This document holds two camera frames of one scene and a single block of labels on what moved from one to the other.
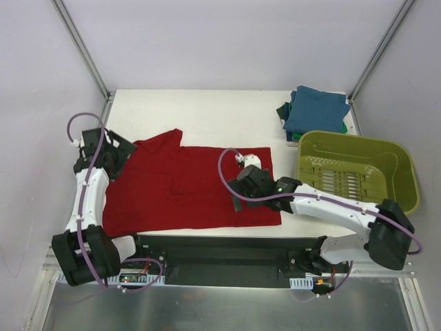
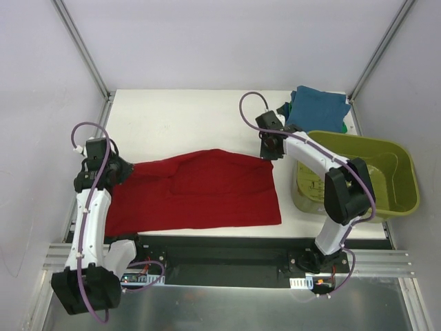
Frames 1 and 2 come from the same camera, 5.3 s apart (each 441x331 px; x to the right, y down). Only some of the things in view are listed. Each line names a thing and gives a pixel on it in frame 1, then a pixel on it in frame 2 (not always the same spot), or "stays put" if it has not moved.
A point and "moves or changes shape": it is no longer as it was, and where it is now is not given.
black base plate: (229, 261) stays put
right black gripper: (239, 192) -> (264, 148)
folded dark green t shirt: (283, 111) stays put
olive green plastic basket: (357, 167) stays put
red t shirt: (161, 185) moves or changes shape
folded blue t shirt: (314, 110) stays put
